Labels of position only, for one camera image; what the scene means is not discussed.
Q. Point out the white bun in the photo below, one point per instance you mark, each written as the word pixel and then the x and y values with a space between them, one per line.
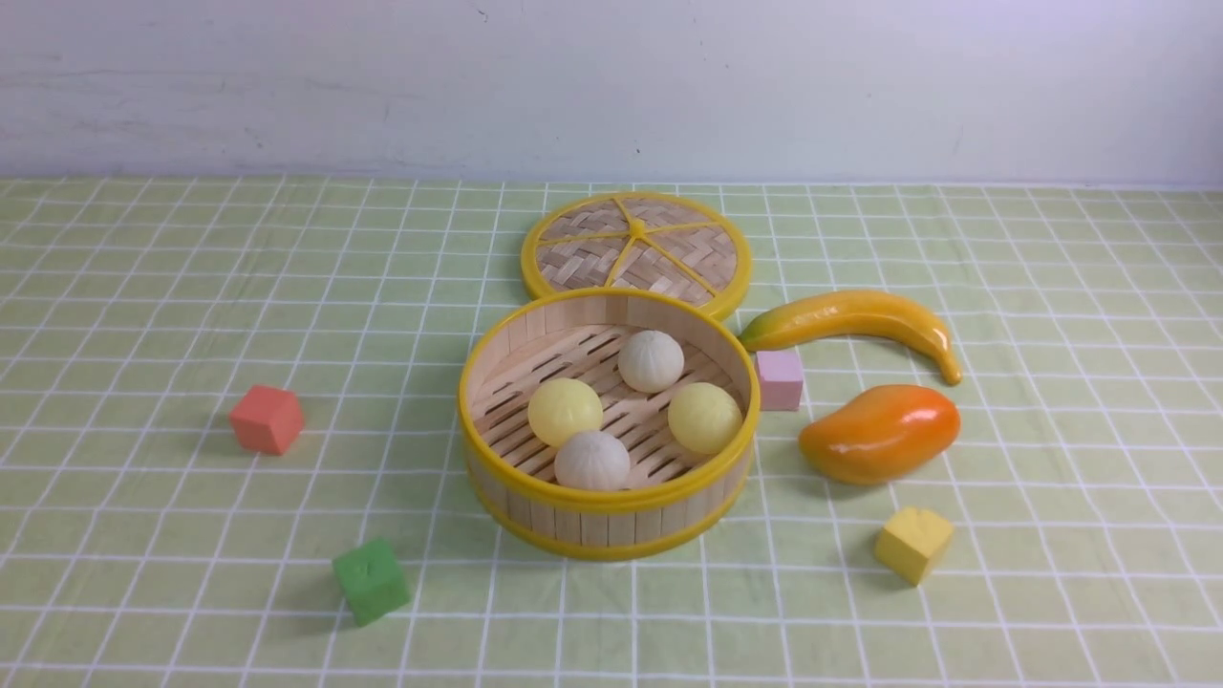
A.
pixel 593 460
pixel 651 361

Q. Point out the yellow bun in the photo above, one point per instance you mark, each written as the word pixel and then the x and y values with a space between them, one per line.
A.
pixel 563 407
pixel 703 418

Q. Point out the woven bamboo steamer lid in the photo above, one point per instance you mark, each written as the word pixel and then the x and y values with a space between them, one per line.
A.
pixel 640 240

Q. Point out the bamboo steamer tray yellow rim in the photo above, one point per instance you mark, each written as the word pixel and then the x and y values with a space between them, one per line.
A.
pixel 672 496

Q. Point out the pink cube block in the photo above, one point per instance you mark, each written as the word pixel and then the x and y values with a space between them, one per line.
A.
pixel 782 379

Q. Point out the yellow toy banana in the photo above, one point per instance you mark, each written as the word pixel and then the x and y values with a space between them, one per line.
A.
pixel 856 312

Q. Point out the orange toy mango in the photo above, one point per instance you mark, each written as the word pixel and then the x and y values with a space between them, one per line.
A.
pixel 883 434

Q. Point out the green cube block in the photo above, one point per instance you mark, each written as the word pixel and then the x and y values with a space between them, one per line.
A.
pixel 371 581

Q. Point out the red cube block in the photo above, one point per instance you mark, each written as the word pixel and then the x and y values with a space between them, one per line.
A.
pixel 267 420

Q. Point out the yellow cube block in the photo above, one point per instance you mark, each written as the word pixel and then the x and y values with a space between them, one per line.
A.
pixel 912 542

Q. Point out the green checked tablecloth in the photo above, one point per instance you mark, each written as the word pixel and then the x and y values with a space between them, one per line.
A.
pixel 143 547

